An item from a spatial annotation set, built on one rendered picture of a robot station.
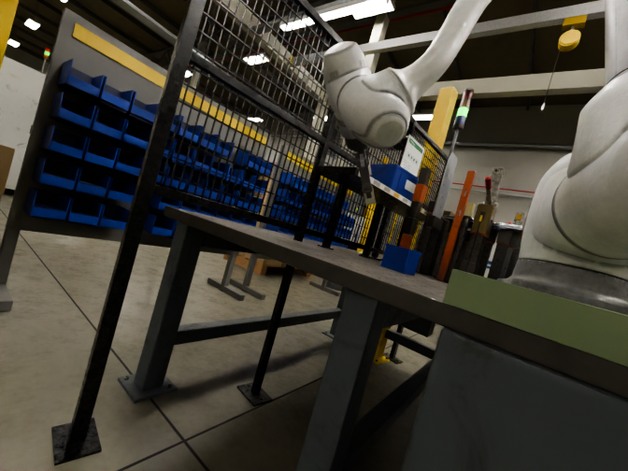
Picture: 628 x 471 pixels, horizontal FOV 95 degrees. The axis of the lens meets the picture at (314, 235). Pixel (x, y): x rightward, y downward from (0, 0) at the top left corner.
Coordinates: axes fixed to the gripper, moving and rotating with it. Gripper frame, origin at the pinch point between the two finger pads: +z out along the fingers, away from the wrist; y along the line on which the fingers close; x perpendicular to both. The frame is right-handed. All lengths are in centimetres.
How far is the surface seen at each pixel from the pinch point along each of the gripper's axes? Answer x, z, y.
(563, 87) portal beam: -237, 174, 302
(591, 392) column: -26, -13, -63
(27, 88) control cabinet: 495, -5, 369
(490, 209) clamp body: -44, 34, 11
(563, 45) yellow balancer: -183, 89, 236
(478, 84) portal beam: -160, 174, 361
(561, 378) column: -23, -13, -61
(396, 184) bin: -11.1, 32.1, 33.4
